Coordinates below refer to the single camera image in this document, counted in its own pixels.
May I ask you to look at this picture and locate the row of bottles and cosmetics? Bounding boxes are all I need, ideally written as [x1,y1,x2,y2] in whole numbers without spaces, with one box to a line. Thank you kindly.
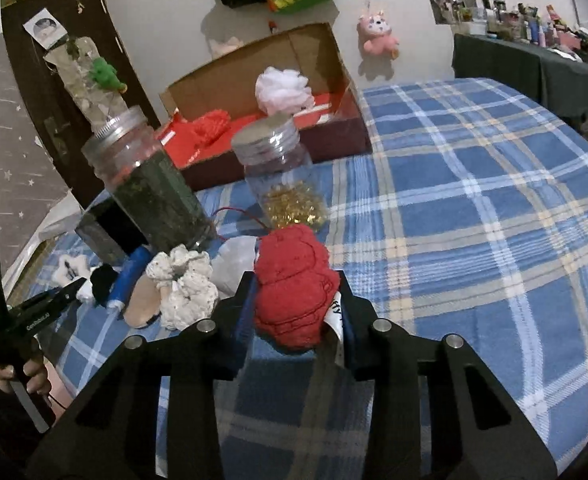
[444,0,588,68]

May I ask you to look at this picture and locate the table with dark cloth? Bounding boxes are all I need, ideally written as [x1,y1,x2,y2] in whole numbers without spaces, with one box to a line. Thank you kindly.
[451,32,588,122]

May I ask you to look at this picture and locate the glass jar with dark contents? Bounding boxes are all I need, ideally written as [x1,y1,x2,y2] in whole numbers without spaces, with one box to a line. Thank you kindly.
[81,106,218,254]

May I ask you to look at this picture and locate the small photo poster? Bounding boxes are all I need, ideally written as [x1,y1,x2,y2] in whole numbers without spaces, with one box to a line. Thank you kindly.
[24,7,67,42]

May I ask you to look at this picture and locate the red string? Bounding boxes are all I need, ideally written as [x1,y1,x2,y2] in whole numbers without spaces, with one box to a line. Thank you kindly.
[213,206,271,234]

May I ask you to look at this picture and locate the person's left hand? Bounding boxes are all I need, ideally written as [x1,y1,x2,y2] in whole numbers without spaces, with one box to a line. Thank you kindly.
[0,352,53,396]

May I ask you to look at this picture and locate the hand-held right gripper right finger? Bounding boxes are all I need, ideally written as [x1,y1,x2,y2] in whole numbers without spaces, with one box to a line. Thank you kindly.
[338,270,560,480]

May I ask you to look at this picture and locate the white speckled scrunchie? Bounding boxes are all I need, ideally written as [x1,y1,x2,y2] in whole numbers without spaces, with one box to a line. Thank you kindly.
[146,245,221,332]

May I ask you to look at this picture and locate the black pompom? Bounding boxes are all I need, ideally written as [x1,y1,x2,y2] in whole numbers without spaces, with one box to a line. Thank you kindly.
[90,265,120,307]

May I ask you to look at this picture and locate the white mesh bath pouf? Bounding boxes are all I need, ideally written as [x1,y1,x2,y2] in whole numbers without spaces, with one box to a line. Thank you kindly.
[255,66,317,117]

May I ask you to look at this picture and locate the black box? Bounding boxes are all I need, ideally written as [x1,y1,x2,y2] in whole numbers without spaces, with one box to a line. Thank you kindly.
[75,197,149,267]

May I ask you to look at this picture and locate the red mesh bath pouf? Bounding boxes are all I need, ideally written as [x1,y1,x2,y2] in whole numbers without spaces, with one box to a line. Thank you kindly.
[188,110,233,147]

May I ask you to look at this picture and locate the beige soft puff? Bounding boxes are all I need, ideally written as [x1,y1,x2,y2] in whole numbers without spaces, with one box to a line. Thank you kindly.
[124,275,163,330]

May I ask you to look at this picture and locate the pink plush with spotted face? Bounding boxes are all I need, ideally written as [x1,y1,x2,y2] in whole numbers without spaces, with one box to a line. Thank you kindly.
[357,9,401,60]

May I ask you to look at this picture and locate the red plush toy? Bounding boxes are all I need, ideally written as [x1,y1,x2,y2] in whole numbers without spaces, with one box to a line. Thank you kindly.
[253,225,342,352]

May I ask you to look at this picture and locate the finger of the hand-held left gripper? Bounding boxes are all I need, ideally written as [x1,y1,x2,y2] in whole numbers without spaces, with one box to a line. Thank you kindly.
[44,276,89,312]

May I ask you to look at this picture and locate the blue plaid blanket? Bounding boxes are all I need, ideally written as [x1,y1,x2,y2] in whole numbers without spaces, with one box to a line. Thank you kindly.
[38,77,588,480]

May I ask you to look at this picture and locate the hanging plastic bags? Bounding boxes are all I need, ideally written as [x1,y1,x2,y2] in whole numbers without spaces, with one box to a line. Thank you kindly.
[44,35,130,127]

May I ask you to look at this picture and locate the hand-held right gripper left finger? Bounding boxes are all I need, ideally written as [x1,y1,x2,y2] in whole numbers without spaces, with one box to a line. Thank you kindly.
[26,271,255,480]

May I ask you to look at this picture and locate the brown door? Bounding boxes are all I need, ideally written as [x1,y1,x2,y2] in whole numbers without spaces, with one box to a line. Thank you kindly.
[1,0,163,207]

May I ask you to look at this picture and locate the clear jar with gold beads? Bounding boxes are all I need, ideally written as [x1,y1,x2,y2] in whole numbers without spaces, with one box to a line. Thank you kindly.
[231,114,331,234]

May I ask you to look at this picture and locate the green plush toy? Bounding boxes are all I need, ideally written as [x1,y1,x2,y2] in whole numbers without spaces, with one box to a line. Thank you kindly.
[90,57,129,94]

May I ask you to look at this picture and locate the cardboard box with red lining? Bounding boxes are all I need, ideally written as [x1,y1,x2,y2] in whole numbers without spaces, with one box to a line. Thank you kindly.
[159,22,373,192]

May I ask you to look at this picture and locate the blue sponge roll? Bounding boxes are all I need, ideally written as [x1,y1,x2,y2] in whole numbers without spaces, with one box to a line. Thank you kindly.
[107,246,153,311]

